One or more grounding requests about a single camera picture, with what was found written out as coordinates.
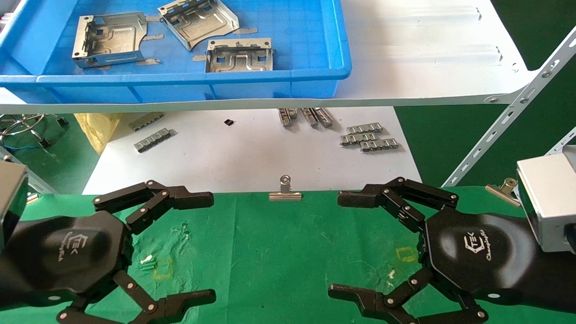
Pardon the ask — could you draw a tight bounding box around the thin blue cable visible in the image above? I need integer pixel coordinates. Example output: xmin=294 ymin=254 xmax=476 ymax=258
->
xmin=0 ymin=135 xmax=59 ymax=162

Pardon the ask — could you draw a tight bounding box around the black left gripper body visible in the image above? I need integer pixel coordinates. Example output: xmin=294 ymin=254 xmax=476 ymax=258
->
xmin=4 ymin=211 xmax=134 ymax=307

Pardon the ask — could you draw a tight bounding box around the stamped sheet metal bracket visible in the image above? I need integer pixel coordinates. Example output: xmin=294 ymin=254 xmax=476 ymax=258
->
xmin=157 ymin=0 xmax=240 ymax=51
xmin=205 ymin=38 xmax=274 ymax=73
xmin=72 ymin=12 xmax=148 ymax=69

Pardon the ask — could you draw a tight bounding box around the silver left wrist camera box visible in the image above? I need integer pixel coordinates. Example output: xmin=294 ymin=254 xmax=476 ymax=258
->
xmin=0 ymin=160 xmax=28 ymax=246

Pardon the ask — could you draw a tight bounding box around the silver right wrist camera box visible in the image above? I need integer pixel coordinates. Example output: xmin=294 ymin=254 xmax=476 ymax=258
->
xmin=515 ymin=145 xmax=576 ymax=252

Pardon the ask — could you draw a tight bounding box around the green table cloth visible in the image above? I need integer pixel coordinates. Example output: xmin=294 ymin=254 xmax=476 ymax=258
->
xmin=0 ymin=185 xmax=576 ymax=324

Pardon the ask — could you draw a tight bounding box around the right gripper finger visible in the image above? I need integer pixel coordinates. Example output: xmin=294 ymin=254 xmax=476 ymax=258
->
xmin=337 ymin=176 xmax=459 ymax=232
xmin=328 ymin=266 xmax=489 ymax=324

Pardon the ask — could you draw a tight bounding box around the brass binder clip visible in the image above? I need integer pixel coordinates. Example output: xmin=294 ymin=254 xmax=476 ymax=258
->
xmin=485 ymin=178 xmax=522 ymax=207

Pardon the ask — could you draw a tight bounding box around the white metal shelf board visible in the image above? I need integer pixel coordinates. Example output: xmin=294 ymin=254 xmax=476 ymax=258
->
xmin=0 ymin=0 xmax=540 ymax=114

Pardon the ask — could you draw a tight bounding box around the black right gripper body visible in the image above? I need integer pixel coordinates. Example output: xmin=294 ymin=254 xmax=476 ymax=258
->
xmin=418 ymin=209 xmax=537 ymax=303

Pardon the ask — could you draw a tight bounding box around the black stool with chrome base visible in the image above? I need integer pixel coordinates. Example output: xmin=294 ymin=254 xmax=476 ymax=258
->
xmin=0 ymin=113 xmax=68 ymax=149

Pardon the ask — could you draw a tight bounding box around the yellow plastic bag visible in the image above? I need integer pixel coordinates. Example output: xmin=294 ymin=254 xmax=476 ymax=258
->
xmin=74 ymin=112 xmax=122 ymax=156

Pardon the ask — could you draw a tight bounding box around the blue plastic tray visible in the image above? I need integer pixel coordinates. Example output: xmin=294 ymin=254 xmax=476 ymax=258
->
xmin=0 ymin=0 xmax=352 ymax=104

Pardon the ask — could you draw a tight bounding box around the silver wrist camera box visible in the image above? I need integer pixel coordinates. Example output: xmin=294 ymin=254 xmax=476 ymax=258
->
xmin=515 ymin=145 xmax=576 ymax=252
xmin=0 ymin=160 xmax=28 ymax=246

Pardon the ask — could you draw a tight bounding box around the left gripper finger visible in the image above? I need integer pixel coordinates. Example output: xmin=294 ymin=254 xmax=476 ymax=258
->
xmin=56 ymin=270 xmax=216 ymax=324
xmin=93 ymin=180 xmax=214 ymax=234

